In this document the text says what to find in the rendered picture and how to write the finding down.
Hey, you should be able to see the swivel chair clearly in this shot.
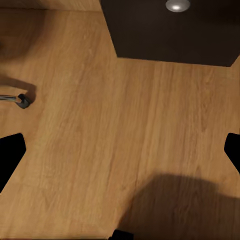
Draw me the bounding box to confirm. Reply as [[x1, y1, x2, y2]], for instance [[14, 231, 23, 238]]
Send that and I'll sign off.
[[0, 93, 32, 109]]

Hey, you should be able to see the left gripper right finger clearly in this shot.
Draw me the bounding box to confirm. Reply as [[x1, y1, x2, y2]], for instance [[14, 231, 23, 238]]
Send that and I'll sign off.
[[224, 133, 240, 173]]

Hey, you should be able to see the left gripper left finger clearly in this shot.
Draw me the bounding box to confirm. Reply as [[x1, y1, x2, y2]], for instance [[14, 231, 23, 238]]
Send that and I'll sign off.
[[0, 133, 26, 193]]

